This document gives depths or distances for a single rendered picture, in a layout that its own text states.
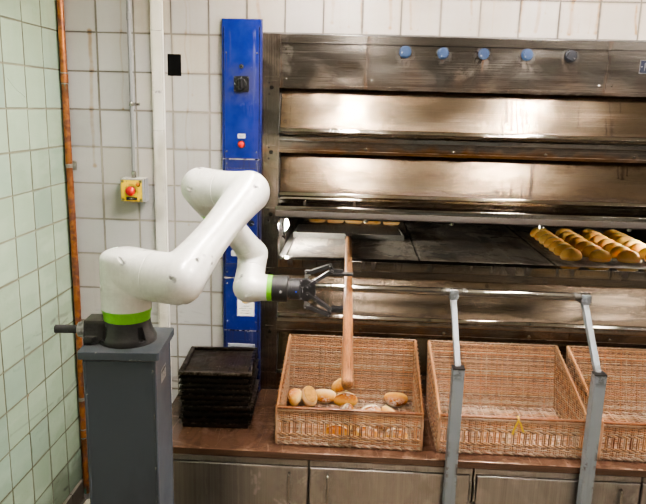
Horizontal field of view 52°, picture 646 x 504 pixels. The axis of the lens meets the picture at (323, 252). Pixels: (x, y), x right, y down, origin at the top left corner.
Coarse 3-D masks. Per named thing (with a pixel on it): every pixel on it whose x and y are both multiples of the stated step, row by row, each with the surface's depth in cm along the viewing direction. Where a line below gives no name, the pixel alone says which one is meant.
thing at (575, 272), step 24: (288, 264) 287; (312, 264) 286; (336, 264) 286; (360, 264) 285; (384, 264) 285; (408, 264) 284; (432, 264) 284; (456, 264) 284; (480, 264) 285; (504, 264) 287
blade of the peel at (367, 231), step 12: (300, 228) 355; (312, 228) 356; (324, 228) 357; (336, 228) 358; (348, 228) 359; (360, 228) 360; (372, 228) 361; (384, 228) 361; (396, 228) 362; (396, 240) 331
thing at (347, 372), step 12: (348, 240) 313; (348, 252) 288; (348, 264) 266; (348, 276) 248; (348, 288) 232; (348, 300) 218; (348, 312) 206; (348, 324) 195; (348, 336) 185; (348, 348) 176; (348, 360) 167; (348, 372) 160; (348, 384) 156
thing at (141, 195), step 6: (120, 180) 276; (126, 180) 275; (132, 180) 275; (138, 180) 275; (144, 180) 277; (120, 186) 276; (126, 186) 276; (132, 186) 276; (144, 186) 277; (120, 192) 277; (138, 192) 276; (144, 192) 277; (126, 198) 277; (132, 198) 277; (138, 198) 277; (144, 198) 278
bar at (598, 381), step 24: (336, 288) 249; (360, 288) 249; (384, 288) 248; (408, 288) 248; (432, 288) 248; (456, 288) 248; (456, 312) 244; (456, 336) 239; (456, 360) 233; (456, 384) 231; (600, 384) 228; (456, 408) 233; (600, 408) 230; (456, 432) 235; (456, 456) 237; (456, 480) 239
